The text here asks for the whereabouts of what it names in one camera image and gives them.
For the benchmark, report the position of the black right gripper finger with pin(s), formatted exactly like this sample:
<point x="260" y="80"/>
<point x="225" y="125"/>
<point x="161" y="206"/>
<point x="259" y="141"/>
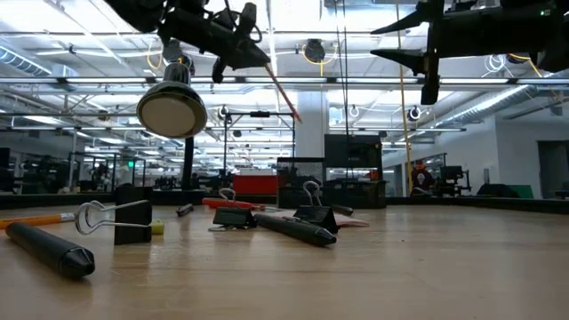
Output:
<point x="411" y="60"/>
<point x="411" y="22"/>

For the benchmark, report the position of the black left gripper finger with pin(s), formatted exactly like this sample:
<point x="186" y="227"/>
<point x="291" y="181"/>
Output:
<point x="249" y="50"/>
<point x="244" y="63"/>

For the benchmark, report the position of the yellow wooden pencil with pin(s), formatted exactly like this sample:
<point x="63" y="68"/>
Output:
<point x="284" y="95"/>
<point x="31" y="220"/>

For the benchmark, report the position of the black binder clip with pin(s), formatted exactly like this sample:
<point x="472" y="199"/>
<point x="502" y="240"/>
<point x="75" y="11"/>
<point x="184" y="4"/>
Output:
<point x="133" y="213"/>
<point x="233" y="218"/>
<point x="318" y="215"/>

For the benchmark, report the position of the small yellow highlighter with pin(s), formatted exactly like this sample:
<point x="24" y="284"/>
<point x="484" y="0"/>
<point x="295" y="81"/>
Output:
<point x="157" y="226"/>

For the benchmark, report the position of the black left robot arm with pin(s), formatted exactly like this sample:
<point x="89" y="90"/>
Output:
<point x="133" y="11"/>

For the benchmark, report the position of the black mesh desk organizer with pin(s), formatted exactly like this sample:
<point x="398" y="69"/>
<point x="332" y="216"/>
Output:
<point x="300" y="186"/>

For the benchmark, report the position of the black background panel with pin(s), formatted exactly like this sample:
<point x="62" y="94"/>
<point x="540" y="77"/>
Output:
<point x="353" y="151"/>

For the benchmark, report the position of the person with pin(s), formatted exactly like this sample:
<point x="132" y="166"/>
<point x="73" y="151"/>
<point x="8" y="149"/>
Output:
<point x="422" y="178"/>

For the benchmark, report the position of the red cabinet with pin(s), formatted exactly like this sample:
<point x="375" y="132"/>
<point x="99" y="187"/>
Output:
<point x="253" y="184"/>

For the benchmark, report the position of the black background monitor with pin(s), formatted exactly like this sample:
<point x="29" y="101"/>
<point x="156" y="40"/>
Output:
<point x="451" y="175"/>

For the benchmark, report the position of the black bag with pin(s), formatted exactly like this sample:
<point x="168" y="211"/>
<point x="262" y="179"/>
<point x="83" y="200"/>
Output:
<point x="495" y="191"/>

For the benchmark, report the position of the green storage bin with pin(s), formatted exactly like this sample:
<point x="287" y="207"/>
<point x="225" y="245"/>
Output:
<point x="524" y="192"/>

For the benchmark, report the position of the black background frame stand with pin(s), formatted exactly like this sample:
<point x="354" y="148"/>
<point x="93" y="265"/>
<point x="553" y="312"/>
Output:
<point x="260" y="114"/>

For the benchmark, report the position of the silver ceiling duct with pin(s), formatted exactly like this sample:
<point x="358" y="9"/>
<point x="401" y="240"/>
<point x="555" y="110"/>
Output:
<point x="22" y="62"/>
<point x="484" y="106"/>

